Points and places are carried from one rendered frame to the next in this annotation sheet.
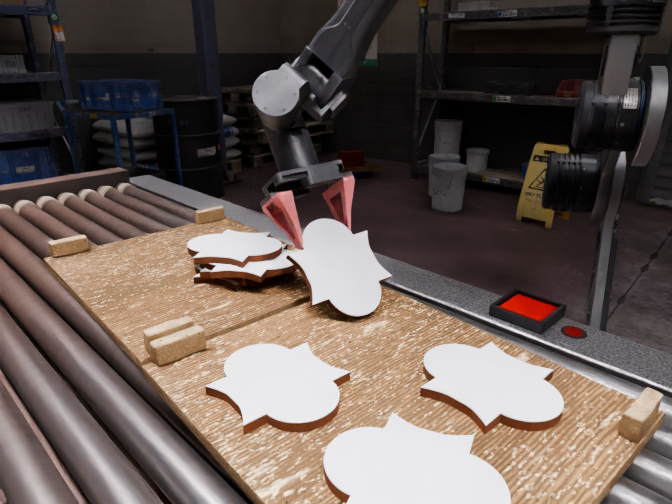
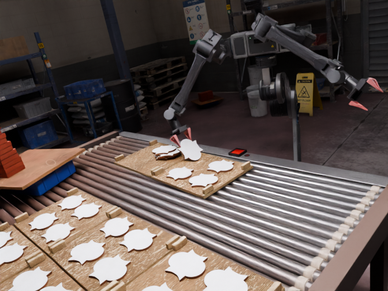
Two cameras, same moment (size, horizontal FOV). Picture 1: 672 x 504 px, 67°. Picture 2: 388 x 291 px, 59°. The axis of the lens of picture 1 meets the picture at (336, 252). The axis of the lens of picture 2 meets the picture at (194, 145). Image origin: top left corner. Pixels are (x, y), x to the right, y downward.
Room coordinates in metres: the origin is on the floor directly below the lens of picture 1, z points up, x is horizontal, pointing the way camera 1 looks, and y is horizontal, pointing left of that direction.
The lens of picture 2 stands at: (-1.18, -0.14, 1.69)
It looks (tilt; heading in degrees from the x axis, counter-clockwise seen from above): 20 degrees down; 3
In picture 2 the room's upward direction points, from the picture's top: 11 degrees counter-clockwise
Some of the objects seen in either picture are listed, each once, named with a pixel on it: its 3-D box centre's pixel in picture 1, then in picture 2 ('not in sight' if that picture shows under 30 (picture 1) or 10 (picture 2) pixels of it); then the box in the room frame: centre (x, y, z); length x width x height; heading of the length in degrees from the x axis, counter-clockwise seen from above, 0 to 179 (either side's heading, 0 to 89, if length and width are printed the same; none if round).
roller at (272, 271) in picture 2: not in sight; (124, 205); (0.27, 0.34, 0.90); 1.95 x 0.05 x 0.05; 45
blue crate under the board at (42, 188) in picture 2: not in sight; (38, 175); (0.70, 0.93, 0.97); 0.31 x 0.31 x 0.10; 67
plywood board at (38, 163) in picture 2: not in sight; (26, 166); (0.72, 1.00, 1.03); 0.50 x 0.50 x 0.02; 67
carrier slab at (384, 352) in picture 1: (385, 393); (201, 172); (0.43, -0.05, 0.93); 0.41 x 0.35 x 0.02; 41
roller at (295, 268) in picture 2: not in sight; (133, 201); (0.30, 0.30, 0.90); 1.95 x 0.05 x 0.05; 45
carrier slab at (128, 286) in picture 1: (196, 270); (155, 157); (0.75, 0.23, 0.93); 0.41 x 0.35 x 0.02; 42
